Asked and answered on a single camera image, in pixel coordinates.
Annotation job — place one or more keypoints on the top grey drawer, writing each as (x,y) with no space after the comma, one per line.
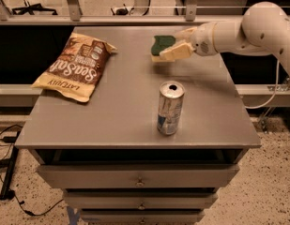
(139,176)

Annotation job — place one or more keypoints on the brown sea salt chip bag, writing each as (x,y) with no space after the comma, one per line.
(77,70)

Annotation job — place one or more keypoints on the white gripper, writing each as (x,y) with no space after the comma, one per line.
(203,39)

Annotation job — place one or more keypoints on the grey drawer cabinet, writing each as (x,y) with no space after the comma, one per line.
(118,125)

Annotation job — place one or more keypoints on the bottom grey drawer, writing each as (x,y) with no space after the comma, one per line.
(142,217)

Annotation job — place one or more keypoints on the silver energy drink can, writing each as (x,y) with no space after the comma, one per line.
(170,107)

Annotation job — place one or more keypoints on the middle grey drawer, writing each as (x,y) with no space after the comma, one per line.
(140,199)

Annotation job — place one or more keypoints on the green and yellow sponge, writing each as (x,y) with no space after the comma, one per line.
(161,42)

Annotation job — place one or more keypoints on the black chair base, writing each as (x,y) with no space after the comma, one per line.
(30,9)

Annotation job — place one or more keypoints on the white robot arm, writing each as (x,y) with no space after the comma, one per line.
(263,29)

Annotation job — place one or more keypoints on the metal railing frame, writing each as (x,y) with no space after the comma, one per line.
(114,12)

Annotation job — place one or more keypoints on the grey drawer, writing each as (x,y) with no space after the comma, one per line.
(142,217)
(139,176)
(140,199)

